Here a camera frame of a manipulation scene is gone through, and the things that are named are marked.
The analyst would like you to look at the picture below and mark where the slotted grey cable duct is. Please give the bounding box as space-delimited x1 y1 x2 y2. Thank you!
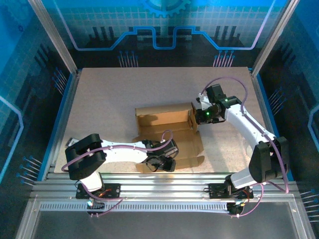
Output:
38 202 232 213

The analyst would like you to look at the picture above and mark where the small black connector block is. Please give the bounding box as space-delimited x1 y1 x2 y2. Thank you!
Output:
86 198 106 217
228 202 244 218

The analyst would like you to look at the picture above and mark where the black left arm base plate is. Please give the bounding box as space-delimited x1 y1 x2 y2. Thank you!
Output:
75 183 122 200

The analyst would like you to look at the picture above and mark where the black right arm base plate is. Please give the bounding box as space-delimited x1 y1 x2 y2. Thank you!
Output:
207 183 254 200

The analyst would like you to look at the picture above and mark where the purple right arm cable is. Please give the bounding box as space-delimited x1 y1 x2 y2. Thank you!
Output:
200 76 290 219

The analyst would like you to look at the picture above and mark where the brown cardboard box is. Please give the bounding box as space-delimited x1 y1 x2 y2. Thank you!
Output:
132 102 205 174

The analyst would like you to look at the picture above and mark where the aluminium framed dark panel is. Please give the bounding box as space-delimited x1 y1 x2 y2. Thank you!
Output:
14 195 316 239

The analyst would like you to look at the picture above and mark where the blue table edge strip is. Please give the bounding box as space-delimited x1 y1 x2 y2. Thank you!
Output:
255 71 295 182
37 72 75 182

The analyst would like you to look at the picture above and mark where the aluminium frame post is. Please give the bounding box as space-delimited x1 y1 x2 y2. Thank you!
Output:
250 0 302 77
26 0 82 75

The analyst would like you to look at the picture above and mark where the aluminium table side rail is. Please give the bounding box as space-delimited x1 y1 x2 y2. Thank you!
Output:
46 71 82 181

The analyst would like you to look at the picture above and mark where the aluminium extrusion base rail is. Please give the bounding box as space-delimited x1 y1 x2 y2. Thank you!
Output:
31 172 300 201

